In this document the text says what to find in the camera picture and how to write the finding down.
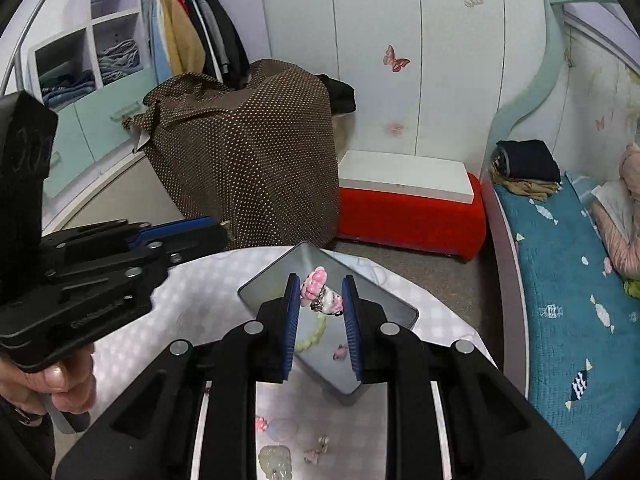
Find white pillow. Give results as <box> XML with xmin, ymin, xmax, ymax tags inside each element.
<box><xmin>590</xmin><ymin>180</ymin><xmax>632</xmax><ymax>241</ymax></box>

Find translucent pale bracelet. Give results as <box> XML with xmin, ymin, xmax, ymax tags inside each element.
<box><xmin>267</xmin><ymin>417</ymin><xmax>301</xmax><ymax>444</ymax></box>

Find white teal wardrobe shelf unit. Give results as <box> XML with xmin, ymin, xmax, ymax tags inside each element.
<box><xmin>25</xmin><ymin>0</ymin><xmax>226</xmax><ymax>201</ymax></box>

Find brown polka dot cloth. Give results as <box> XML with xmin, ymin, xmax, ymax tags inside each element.
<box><xmin>123</xmin><ymin>58</ymin><xmax>342</xmax><ymax>252</ymax></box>

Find pink butterfly sticker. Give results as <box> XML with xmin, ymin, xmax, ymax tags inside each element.
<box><xmin>382</xmin><ymin>44</ymin><xmax>412</xmax><ymax>74</ymax></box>

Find round white checked table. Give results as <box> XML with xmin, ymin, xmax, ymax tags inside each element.
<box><xmin>52</xmin><ymin>245</ymin><xmax>501</xmax><ymax>480</ymax></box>

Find green bead bracelet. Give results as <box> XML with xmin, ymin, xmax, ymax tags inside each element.
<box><xmin>294</xmin><ymin>316</ymin><xmax>329</xmax><ymax>354</ymax></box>

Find pale green jade pendant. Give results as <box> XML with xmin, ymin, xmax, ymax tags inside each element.
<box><xmin>258</xmin><ymin>444</ymin><xmax>294</xmax><ymax>480</ymax></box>

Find grey metal tin tray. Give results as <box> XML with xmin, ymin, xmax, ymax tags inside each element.
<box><xmin>237</xmin><ymin>241</ymin><xmax>420</xmax><ymax>407</ymax></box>

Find pink silver earring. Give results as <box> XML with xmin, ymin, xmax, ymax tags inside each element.
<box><xmin>303</xmin><ymin>435</ymin><xmax>332</xmax><ymax>465</ymax></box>

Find stack of folded dark clothes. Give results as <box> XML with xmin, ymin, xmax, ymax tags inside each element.
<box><xmin>490</xmin><ymin>139</ymin><xmax>563</xmax><ymax>201</ymax></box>

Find red storage bench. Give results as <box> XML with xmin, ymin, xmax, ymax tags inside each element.
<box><xmin>334</xmin><ymin>170</ymin><xmax>487</xmax><ymax>263</ymax></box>

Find blue fish print bedsheet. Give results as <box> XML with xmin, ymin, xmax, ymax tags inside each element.
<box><xmin>492</xmin><ymin>172</ymin><xmax>640</xmax><ymax>478</ymax></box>

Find white bench top board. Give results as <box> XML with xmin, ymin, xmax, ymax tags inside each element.
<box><xmin>337</xmin><ymin>149</ymin><xmax>476</xmax><ymax>205</ymax></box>

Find teal curved headboard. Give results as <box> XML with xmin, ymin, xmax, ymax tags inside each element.
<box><xmin>482</xmin><ymin>0</ymin><xmax>618</xmax><ymax>186</ymax></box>

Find folded blue striped clothes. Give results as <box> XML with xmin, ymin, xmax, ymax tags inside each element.
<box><xmin>39</xmin><ymin>70</ymin><xmax>97</xmax><ymax>110</ymax></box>

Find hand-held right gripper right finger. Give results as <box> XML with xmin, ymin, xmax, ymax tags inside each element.
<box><xmin>341</xmin><ymin>275</ymin><xmax>586</xmax><ymax>480</ymax></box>

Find pink charm keychain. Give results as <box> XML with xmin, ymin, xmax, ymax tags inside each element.
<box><xmin>299</xmin><ymin>268</ymin><xmax>347</xmax><ymax>317</ymax></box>

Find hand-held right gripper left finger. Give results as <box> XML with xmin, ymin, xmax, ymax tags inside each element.
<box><xmin>55</xmin><ymin>274</ymin><xmax>302</xmax><ymax>480</ymax></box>

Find black garment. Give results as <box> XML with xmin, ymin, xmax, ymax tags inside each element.
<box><xmin>316</xmin><ymin>73</ymin><xmax>357</xmax><ymax>116</ymax></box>

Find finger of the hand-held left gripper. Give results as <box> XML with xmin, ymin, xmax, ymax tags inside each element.
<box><xmin>41</xmin><ymin>216</ymin><xmax>222</xmax><ymax>262</ymax></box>
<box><xmin>46</xmin><ymin>225</ymin><xmax>231</xmax><ymax>286</ymax></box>

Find person's left hand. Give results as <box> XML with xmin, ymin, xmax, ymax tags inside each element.
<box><xmin>0</xmin><ymin>342</ymin><xmax>97</xmax><ymax>427</ymax></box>

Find pink pillow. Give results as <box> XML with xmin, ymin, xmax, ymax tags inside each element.
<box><xmin>591</xmin><ymin>141</ymin><xmax>640</xmax><ymax>281</ymax></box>

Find white wardrobe doors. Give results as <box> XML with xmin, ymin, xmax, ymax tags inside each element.
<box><xmin>257</xmin><ymin>0</ymin><xmax>551</xmax><ymax>161</ymax></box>

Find folded grey clothes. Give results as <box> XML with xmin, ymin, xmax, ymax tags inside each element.
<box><xmin>96</xmin><ymin>39</ymin><xmax>144</xmax><ymax>86</ymax></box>

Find row of hanging clothes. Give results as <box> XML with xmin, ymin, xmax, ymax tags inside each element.
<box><xmin>141</xmin><ymin>0</ymin><xmax>251</xmax><ymax>92</ymax></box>

